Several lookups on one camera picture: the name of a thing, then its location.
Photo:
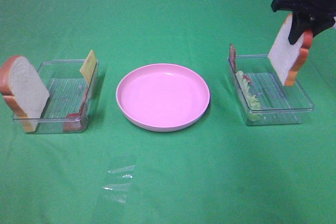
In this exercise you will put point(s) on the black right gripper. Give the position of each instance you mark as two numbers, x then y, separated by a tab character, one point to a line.
304	14

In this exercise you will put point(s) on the toy bread slice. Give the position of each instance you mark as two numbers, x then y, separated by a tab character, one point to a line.
287	59
23	90

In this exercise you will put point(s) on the tray toy bacon strip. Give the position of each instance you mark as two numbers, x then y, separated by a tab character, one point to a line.
77	121
232	56

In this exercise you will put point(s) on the green toy lettuce leaf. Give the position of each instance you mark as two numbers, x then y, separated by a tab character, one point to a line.
247	102

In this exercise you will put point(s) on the right clear plastic tray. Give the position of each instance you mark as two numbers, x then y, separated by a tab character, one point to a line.
279	104

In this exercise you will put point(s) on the clear plastic tray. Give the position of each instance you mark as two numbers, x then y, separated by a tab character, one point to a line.
66	87
279	104

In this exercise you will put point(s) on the pink round plate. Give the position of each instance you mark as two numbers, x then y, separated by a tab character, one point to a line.
163	97

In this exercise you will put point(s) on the yellow toy cheese slice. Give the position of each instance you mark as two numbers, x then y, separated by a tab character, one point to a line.
88	67

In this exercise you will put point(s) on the clear plastic film piece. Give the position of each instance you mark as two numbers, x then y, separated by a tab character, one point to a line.
117	183

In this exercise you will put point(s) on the left clear plastic tray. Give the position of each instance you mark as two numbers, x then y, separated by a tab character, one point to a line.
66	87

